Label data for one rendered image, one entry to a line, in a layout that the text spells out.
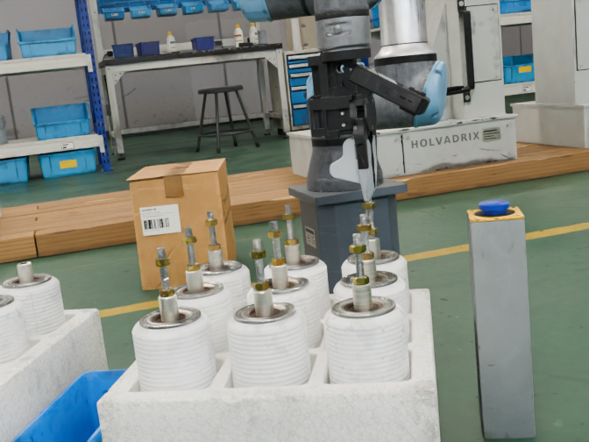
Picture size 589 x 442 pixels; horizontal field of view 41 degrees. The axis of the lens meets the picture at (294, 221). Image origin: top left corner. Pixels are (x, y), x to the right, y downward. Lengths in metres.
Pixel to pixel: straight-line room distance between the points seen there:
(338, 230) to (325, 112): 0.42
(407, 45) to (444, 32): 1.94
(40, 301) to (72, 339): 0.08
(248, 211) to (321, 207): 1.42
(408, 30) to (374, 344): 0.73
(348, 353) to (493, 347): 0.28
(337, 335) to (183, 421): 0.20
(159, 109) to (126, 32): 0.92
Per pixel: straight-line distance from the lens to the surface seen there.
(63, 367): 1.25
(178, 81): 9.31
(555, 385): 1.35
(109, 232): 2.83
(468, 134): 3.28
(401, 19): 1.48
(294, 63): 6.51
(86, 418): 1.25
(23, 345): 1.20
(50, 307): 1.29
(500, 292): 1.10
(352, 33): 1.10
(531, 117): 3.89
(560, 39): 3.68
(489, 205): 1.09
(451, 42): 3.39
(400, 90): 1.10
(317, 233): 1.51
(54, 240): 2.82
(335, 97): 1.10
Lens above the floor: 0.53
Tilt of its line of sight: 11 degrees down
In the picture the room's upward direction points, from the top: 6 degrees counter-clockwise
